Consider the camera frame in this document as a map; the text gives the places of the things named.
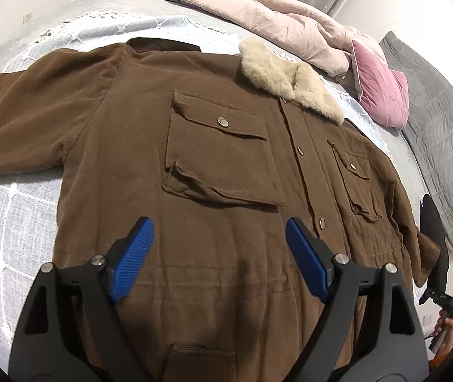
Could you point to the pink duvet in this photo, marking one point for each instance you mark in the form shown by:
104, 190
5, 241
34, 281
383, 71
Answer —
290, 20

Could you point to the person's right hand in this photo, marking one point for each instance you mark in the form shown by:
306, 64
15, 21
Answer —
449, 326

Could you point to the pink pillow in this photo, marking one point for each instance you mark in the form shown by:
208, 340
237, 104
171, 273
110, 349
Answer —
381, 87

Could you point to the brown fur-collared coat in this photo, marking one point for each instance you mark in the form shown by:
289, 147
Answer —
210, 227

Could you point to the white wall socket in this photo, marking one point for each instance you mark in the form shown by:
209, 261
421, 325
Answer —
27, 18

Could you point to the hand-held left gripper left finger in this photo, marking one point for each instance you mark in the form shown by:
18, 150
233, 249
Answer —
133, 256

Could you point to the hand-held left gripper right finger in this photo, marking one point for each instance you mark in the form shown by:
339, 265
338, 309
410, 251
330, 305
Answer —
308, 256

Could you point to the grey bed sheet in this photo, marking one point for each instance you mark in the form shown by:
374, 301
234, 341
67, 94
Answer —
71, 4

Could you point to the grey padded headboard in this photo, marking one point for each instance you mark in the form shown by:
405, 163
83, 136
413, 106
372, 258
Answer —
437, 127

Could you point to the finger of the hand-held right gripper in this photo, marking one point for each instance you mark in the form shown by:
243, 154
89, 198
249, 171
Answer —
433, 223

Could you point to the light checked blanket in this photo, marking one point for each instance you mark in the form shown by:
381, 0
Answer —
11, 227

